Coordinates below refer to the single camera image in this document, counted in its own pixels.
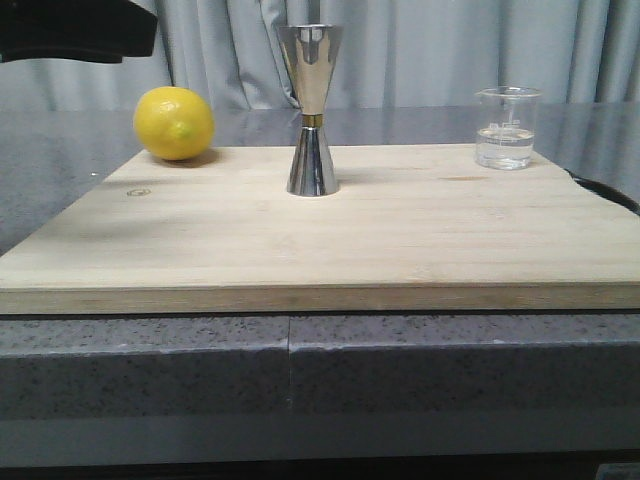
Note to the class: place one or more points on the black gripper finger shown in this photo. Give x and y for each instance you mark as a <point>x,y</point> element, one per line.
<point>89,31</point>

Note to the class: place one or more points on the steel double jigger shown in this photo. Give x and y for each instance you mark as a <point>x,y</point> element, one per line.
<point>310,53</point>

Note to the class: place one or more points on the clear glass beaker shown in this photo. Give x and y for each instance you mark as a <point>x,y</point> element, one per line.
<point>506,126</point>

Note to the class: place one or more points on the yellow lemon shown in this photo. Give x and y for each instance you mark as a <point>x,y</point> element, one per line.
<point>173,123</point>

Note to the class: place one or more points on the grey curtain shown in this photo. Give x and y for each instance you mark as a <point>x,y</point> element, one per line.
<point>393,54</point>

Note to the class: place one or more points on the light wooden cutting board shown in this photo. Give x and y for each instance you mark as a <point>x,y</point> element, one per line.
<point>412,227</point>

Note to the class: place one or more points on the white label sticker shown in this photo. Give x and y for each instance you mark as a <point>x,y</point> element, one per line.
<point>618,471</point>

